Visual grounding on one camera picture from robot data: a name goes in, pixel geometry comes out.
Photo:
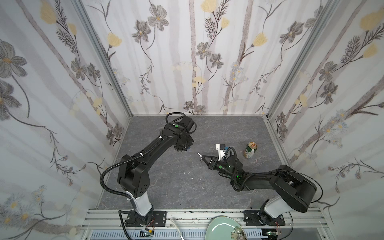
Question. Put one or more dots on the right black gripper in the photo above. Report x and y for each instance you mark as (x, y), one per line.
(212, 162)

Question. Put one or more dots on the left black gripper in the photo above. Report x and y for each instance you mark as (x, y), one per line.
(182, 145)

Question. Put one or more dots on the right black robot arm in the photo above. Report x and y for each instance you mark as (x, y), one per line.
(295, 191)

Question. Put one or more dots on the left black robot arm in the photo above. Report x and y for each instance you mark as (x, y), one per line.
(133, 175)

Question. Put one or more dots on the light green plate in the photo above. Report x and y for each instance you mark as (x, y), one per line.
(224, 228)

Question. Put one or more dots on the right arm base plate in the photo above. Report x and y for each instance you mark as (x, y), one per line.
(254, 218)

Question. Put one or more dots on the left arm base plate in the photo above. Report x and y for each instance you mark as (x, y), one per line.
(156, 218)

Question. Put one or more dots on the aluminium frame rail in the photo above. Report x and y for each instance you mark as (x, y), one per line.
(192, 225)

